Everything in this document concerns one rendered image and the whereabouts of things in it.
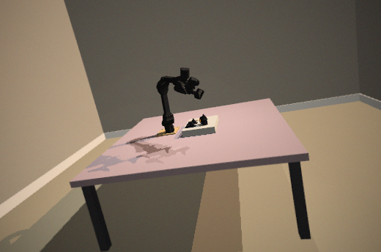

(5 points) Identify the cream flat panel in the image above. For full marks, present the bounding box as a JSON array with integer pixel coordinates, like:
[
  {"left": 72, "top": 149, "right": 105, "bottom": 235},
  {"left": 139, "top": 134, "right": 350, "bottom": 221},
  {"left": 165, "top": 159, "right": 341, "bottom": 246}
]
[{"left": 182, "top": 115, "right": 219, "bottom": 137}]

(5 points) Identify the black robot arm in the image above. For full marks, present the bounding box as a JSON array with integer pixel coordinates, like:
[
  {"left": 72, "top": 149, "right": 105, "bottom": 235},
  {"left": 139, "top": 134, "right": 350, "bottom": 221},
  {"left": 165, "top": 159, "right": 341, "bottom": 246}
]
[{"left": 156, "top": 67, "right": 199, "bottom": 133}]

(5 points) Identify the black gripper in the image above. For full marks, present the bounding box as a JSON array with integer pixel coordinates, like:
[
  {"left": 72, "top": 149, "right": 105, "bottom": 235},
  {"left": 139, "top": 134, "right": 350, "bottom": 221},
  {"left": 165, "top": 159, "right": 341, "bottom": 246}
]
[{"left": 174, "top": 81, "right": 204, "bottom": 100}]

